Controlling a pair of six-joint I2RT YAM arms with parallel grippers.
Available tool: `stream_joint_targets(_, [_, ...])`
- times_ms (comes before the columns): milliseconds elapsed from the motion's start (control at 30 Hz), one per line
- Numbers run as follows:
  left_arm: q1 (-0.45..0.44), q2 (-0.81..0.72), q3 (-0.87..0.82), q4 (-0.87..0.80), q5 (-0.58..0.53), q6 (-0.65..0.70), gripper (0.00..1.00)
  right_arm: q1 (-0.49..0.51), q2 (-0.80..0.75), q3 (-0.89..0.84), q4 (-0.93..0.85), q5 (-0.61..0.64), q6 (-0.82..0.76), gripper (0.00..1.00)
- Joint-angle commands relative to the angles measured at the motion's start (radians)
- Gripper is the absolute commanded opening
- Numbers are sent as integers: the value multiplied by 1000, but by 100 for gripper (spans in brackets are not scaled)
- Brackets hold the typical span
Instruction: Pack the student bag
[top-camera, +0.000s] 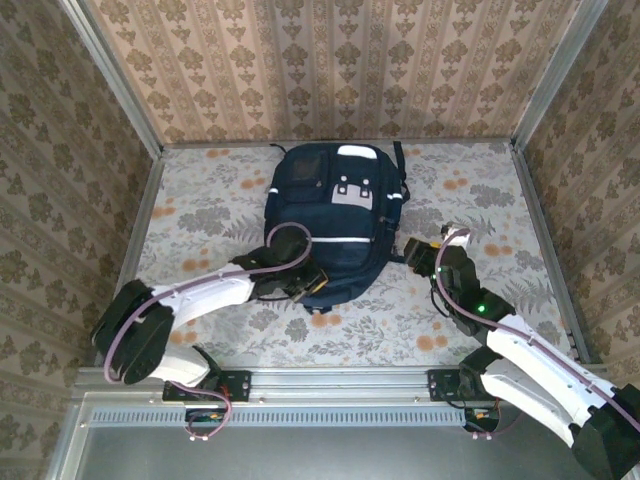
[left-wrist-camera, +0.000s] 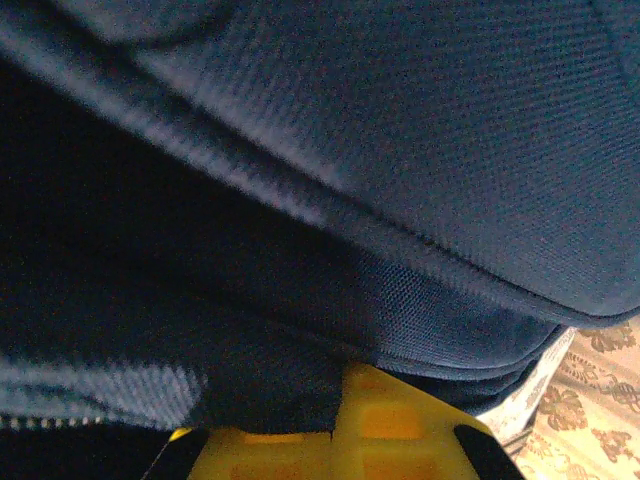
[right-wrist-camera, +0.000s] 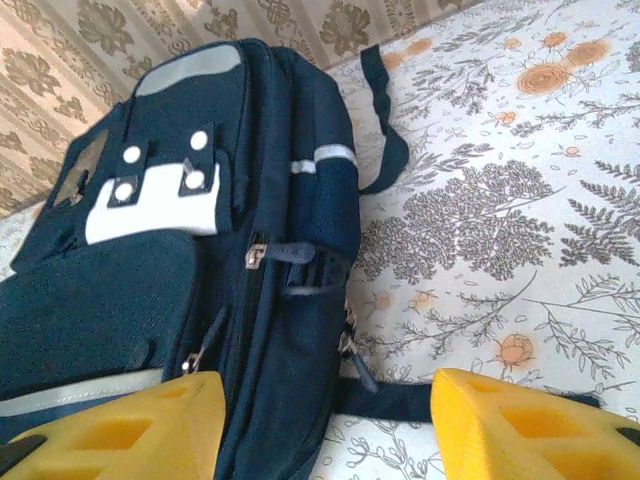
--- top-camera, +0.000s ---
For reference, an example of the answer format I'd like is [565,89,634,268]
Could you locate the floral print tablecloth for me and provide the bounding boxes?
[112,142,574,369]

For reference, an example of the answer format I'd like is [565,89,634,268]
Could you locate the aluminium side rail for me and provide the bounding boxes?
[94,153,166,369]
[508,142,599,364]

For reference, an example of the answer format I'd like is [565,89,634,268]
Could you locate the grey slotted cable duct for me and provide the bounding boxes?
[82,403,469,427]

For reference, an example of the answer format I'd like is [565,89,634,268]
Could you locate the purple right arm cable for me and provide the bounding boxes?
[433,227,640,441]

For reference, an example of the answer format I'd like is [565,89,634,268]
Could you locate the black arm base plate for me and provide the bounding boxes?
[427,368,521,404]
[162,370,252,404]

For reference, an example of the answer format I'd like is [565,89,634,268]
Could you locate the aluminium back rail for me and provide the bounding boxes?
[162,139,514,148]

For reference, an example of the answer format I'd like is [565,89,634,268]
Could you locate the aluminium front rail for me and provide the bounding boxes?
[74,366,614,401]

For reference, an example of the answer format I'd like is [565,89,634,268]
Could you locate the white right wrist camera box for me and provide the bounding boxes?
[441,227,472,252]

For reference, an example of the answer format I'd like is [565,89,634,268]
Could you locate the navy blue backpack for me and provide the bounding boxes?
[263,141,411,314]

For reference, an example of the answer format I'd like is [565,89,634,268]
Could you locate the aluminium frame post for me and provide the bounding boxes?
[510,0,612,151]
[57,0,165,157]

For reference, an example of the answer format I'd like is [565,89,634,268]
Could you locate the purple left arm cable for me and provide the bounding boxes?
[103,223,314,441]

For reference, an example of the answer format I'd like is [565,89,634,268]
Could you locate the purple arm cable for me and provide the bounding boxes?
[433,227,640,441]
[103,223,314,441]

